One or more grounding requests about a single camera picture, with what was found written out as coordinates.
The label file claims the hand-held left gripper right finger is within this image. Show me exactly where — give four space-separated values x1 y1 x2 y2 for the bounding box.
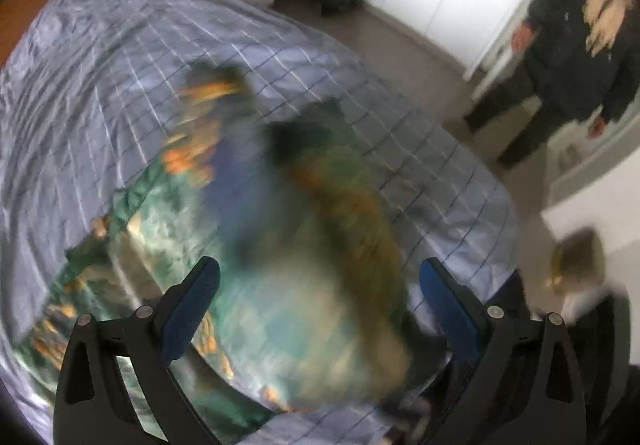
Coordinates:
419 257 587 445

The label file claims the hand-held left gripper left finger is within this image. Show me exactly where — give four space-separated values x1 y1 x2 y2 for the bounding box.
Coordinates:
52 256 222 445

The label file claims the green printed padded jacket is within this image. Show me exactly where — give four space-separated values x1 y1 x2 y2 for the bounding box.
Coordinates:
15 62 451 428

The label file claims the tan fuzzy object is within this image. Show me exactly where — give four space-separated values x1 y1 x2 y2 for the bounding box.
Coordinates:
549 229 607 297

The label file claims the bed with blue checked cover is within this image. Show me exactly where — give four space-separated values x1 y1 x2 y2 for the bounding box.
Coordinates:
0 0 522 445

